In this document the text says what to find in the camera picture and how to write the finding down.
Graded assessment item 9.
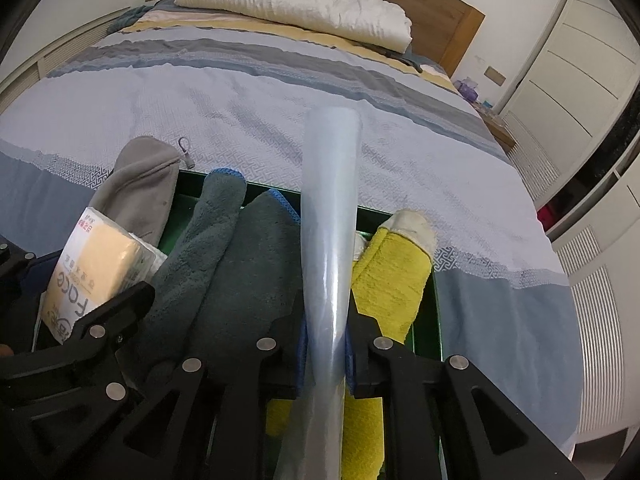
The wooden nightstand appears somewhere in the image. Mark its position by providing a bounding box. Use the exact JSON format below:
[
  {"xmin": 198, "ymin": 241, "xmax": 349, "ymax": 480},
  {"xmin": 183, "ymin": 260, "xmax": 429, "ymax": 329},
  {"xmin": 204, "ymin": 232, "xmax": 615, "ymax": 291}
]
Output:
[{"xmin": 480, "ymin": 112, "xmax": 517, "ymax": 153}]

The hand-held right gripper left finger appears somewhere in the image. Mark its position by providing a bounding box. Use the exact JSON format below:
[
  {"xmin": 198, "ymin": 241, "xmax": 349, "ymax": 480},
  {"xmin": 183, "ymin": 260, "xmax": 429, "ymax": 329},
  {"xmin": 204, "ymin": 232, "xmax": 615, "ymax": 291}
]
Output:
[{"xmin": 90, "ymin": 292, "xmax": 307, "ymax": 480}]

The white wardrobe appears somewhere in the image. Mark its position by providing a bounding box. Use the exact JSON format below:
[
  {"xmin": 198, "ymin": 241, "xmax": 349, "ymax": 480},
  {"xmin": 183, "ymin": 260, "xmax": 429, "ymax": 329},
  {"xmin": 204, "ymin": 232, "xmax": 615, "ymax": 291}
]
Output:
[{"xmin": 492, "ymin": 0, "xmax": 640, "ymax": 441}]

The green tray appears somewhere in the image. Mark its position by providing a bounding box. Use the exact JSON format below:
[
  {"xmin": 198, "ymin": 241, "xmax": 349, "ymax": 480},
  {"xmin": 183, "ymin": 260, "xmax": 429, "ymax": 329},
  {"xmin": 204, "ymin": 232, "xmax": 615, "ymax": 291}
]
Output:
[{"xmin": 160, "ymin": 169, "xmax": 446, "ymax": 480}]

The striped bed cover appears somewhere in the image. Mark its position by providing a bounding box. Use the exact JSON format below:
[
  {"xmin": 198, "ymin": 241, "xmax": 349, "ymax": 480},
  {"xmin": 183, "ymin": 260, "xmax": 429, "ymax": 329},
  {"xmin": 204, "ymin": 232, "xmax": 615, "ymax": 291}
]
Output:
[{"xmin": 0, "ymin": 0, "xmax": 586, "ymax": 461}]

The white slatted cabinet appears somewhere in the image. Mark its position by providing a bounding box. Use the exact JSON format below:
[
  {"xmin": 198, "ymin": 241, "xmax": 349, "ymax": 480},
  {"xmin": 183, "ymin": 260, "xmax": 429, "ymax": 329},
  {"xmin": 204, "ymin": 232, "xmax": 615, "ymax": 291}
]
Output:
[{"xmin": 0, "ymin": 7, "xmax": 132, "ymax": 111}]

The red cloth item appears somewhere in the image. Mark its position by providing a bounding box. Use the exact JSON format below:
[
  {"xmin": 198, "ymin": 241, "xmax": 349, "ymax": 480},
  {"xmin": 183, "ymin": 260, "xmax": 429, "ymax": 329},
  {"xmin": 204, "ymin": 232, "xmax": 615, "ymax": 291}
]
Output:
[{"xmin": 536, "ymin": 195, "xmax": 568, "ymax": 231}]

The purple small container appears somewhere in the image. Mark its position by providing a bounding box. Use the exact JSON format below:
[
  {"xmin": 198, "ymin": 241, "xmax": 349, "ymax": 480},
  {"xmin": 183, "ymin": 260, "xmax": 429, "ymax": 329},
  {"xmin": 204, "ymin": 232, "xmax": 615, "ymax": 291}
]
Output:
[{"xmin": 452, "ymin": 76, "xmax": 482, "ymax": 103}]

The tissue pack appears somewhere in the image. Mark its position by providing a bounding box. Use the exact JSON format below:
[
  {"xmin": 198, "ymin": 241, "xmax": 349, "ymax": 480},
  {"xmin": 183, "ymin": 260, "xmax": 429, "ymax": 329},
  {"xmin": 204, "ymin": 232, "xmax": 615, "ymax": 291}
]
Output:
[{"xmin": 40, "ymin": 207, "xmax": 168, "ymax": 346}]

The wooden headboard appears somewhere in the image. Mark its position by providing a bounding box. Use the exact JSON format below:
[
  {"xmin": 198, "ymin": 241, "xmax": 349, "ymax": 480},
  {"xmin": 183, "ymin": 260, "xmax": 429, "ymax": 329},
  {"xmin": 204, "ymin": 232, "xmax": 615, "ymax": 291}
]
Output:
[{"xmin": 171, "ymin": 0, "xmax": 487, "ymax": 80}]

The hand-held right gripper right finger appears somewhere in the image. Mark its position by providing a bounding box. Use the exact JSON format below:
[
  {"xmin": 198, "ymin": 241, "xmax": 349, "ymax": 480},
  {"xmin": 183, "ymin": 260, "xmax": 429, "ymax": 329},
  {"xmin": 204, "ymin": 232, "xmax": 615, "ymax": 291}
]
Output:
[{"xmin": 346, "ymin": 300, "xmax": 583, "ymax": 480}]

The teal towel with blue trim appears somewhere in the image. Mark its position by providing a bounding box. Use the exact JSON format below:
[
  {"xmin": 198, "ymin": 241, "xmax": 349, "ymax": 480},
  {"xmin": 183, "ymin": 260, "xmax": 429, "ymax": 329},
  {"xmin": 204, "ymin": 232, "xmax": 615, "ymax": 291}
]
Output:
[{"xmin": 120, "ymin": 167, "xmax": 307, "ymax": 392}]

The yellow sock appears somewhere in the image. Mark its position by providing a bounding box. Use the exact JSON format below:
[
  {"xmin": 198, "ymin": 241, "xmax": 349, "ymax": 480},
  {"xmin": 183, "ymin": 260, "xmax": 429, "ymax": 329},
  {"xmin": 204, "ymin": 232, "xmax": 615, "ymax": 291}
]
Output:
[
  {"xmin": 265, "ymin": 232, "xmax": 387, "ymax": 480},
  {"xmin": 350, "ymin": 210, "xmax": 436, "ymax": 347}
]

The grey fabric pouch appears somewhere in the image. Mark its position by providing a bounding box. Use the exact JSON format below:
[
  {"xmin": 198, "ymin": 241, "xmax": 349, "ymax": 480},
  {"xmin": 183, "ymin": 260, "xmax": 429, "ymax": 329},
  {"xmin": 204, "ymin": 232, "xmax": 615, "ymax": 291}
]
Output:
[{"xmin": 89, "ymin": 135, "xmax": 194, "ymax": 257}]

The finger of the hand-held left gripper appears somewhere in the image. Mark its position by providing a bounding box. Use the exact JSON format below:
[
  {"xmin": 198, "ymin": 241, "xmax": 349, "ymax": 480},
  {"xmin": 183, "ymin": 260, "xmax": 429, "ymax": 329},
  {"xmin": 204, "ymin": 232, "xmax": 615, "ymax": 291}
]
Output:
[
  {"xmin": 0, "ymin": 282, "xmax": 156, "ymax": 480},
  {"xmin": 0, "ymin": 242, "xmax": 63, "ymax": 351}
]

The white pillow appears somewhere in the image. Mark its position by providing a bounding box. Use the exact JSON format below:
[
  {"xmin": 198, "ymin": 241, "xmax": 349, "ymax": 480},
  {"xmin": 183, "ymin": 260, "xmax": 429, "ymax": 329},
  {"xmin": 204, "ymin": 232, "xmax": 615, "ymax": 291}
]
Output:
[{"xmin": 174, "ymin": 0, "xmax": 414, "ymax": 54}]

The clear plastic bag roll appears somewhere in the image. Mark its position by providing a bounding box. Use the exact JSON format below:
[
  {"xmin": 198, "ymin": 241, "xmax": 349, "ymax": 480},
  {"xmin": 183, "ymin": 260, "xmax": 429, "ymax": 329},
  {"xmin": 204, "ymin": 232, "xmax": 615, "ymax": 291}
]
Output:
[{"xmin": 272, "ymin": 106, "xmax": 363, "ymax": 480}]

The blue-grey bundled cloth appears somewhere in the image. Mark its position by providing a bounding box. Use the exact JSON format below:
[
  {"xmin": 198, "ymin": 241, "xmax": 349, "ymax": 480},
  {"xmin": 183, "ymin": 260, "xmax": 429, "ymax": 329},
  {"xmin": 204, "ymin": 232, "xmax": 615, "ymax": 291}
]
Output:
[{"xmin": 107, "ymin": 5, "xmax": 153, "ymax": 31}]

